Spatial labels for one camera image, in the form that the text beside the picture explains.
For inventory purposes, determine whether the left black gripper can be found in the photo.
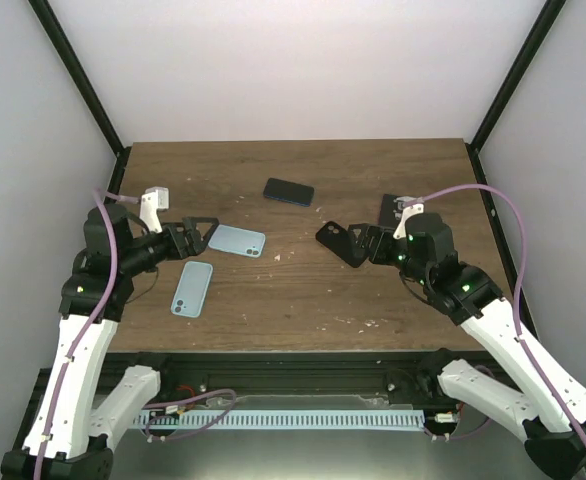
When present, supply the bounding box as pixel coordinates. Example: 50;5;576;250
121;218;220;277

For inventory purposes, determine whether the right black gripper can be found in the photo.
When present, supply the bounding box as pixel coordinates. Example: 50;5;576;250
348;223;431;287

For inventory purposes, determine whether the light blue phone case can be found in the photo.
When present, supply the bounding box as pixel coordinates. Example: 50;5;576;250
171;261;213;318
208;225;266;258

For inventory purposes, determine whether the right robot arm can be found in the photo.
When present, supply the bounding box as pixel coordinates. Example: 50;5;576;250
347;213;586;479

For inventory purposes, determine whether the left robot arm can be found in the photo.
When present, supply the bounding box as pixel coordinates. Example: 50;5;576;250
0;203;219;479

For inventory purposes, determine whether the black phone case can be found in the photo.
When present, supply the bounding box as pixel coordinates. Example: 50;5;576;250
315;221;348;265

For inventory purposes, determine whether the black phone blue edge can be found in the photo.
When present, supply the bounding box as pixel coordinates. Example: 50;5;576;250
263;178;315;207

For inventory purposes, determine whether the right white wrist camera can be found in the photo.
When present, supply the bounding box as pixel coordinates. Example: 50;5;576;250
393;196;424;240

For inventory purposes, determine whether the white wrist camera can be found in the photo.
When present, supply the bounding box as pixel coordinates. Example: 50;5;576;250
139;186;170;233
393;196;424;240

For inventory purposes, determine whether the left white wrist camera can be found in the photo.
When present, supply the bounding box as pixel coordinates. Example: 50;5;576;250
139;186;170;233

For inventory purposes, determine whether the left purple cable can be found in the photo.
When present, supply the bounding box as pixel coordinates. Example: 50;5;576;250
31;187;147;480

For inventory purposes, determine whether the purple cable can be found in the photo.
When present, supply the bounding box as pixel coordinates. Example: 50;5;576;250
412;183;586;480
31;187;147;480

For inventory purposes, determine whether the black aluminium front rail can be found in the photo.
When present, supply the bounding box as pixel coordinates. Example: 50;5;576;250
37;351;564;401

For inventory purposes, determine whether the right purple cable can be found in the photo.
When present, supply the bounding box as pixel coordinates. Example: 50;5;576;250
412;183;586;480

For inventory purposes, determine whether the light blue slotted cable duct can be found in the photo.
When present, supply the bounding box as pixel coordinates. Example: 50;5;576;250
129;410;424;432

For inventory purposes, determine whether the left black frame post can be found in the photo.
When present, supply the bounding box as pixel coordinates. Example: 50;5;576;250
26;0;126;154

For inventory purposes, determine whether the black frame post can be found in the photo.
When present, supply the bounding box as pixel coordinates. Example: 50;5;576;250
26;0;126;154
470;0;569;149

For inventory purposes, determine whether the right black frame post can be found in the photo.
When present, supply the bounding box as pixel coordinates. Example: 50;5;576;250
470;0;569;149

